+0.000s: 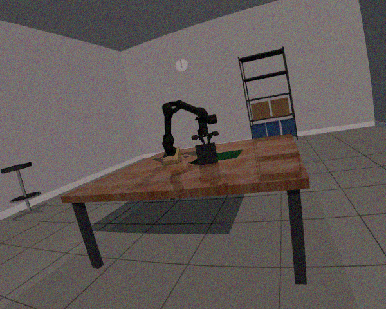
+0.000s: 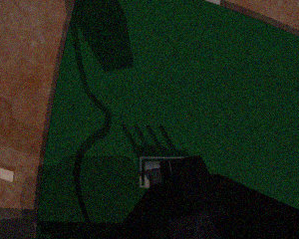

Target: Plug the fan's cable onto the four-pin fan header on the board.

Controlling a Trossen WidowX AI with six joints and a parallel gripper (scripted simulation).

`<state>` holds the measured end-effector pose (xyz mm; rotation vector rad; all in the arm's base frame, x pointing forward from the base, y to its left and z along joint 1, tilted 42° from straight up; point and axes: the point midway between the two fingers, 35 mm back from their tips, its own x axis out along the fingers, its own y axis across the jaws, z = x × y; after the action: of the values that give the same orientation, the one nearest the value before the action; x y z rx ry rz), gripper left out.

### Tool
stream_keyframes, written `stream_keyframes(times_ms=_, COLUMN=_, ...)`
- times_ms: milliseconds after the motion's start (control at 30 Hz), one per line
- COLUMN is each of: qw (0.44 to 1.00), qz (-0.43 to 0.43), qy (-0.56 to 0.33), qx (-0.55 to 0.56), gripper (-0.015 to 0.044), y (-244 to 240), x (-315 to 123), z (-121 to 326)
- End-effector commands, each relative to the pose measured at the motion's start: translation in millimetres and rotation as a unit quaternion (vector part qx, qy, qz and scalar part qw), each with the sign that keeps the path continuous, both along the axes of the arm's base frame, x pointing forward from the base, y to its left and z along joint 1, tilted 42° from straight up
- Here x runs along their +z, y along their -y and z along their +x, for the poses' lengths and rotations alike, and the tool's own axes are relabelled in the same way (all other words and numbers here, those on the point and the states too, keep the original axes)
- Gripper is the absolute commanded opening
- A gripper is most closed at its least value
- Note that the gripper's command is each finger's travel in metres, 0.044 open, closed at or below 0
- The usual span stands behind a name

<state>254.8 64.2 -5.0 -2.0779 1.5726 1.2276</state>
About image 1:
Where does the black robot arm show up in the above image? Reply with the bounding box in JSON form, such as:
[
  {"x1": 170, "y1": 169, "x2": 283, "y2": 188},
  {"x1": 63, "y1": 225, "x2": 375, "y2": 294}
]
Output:
[{"x1": 162, "y1": 100, "x2": 217, "y2": 156}]

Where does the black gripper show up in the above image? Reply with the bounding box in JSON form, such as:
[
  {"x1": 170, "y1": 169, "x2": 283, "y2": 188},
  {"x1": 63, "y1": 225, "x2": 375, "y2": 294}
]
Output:
[{"x1": 191, "y1": 125, "x2": 219, "y2": 144}]

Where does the green circuit board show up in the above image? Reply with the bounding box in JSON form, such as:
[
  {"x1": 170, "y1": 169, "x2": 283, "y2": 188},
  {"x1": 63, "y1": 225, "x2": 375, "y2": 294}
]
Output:
[{"x1": 191, "y1": 150, "x2": 242, "y2": 164}]

